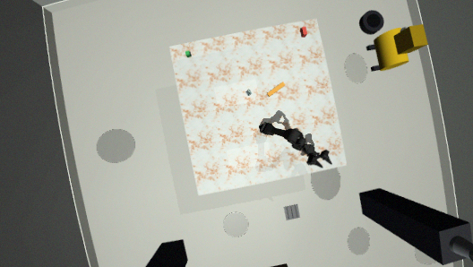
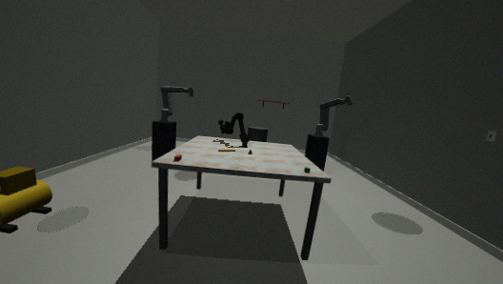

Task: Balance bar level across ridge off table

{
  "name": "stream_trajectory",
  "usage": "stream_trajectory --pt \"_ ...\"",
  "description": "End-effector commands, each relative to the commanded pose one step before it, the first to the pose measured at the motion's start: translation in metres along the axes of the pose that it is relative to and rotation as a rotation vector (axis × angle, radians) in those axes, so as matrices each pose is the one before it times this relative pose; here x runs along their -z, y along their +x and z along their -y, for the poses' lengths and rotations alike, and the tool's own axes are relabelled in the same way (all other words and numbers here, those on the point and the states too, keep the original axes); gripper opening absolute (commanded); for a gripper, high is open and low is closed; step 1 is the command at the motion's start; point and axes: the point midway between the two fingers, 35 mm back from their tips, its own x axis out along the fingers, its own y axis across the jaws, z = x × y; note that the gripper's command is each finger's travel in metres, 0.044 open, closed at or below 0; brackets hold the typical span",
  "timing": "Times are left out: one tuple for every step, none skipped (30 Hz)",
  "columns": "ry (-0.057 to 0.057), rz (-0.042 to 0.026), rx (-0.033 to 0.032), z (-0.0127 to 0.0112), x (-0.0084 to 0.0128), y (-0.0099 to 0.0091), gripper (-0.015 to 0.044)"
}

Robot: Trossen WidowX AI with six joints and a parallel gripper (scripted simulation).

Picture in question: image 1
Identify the orange rectangular bar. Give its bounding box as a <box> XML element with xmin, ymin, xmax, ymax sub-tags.
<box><xmin>267</xmin><ymin>82</ymin><xmax>286</xmax><ymax>96</ymax></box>

